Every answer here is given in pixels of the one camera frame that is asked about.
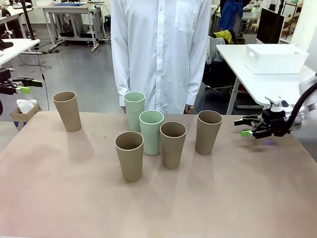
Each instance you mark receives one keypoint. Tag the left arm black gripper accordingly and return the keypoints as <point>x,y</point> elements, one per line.
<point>6,81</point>

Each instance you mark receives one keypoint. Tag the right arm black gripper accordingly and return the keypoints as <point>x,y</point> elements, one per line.
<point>275,124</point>

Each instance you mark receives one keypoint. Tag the brown paper-look cup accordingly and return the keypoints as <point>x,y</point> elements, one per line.
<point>173,148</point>
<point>130,161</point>
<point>68,114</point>
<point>208,136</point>

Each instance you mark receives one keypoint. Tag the white plastic basket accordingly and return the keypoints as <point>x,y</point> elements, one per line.
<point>275,60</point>

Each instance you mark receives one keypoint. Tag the pale green cup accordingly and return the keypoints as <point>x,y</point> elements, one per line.
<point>149,138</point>
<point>132,111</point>

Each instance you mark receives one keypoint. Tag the person's right forearm white sleeve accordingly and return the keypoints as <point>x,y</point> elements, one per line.
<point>122,84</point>

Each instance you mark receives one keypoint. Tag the person's left forearm white sleeve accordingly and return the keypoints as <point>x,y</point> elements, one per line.
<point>195,84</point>

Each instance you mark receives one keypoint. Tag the person's left hand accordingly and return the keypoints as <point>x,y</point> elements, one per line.
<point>189,109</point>

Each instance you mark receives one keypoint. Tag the person's right hand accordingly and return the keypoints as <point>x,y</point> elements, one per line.
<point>123,109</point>

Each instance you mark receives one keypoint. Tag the white crumpled tissue paper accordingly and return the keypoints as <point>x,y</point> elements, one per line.
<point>24,105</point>

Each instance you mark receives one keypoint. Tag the cardboard box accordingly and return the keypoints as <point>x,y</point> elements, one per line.
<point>17,117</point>

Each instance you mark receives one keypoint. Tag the white lab table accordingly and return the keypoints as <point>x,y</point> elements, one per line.
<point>17,48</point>

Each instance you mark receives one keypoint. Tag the white side table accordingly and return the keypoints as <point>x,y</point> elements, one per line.
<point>267,86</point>

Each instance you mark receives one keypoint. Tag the black object on lab table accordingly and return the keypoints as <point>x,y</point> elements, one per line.
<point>6,45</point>

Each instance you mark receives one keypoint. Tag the black office chair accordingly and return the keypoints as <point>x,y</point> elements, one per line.
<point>218,77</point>

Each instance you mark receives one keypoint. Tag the black stand pole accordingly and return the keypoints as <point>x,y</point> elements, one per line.
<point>27,19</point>

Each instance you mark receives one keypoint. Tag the white lab desk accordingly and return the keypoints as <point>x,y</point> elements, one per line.
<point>15,12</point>

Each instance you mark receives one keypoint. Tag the grey cloth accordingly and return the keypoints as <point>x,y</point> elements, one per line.
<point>213,52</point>

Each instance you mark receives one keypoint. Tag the grey metal workbench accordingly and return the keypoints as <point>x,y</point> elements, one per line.
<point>74,11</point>

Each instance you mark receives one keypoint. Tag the yellow and black jacket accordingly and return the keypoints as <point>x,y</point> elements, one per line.
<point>223,34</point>

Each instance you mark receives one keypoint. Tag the black computer monitor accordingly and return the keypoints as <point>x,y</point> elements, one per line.
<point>270,26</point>

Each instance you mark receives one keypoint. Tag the dark round stool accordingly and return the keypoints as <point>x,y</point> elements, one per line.
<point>107,21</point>

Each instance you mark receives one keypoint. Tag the wooden chair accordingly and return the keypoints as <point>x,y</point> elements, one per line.
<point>289,24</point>

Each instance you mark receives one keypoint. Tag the blue jacket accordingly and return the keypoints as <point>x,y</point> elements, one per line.
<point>230,15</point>

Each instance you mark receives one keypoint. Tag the person in white shirt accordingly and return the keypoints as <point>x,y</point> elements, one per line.
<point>161,49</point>

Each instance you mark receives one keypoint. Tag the right arm white wrist camera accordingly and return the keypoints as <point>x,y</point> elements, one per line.
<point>277,105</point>

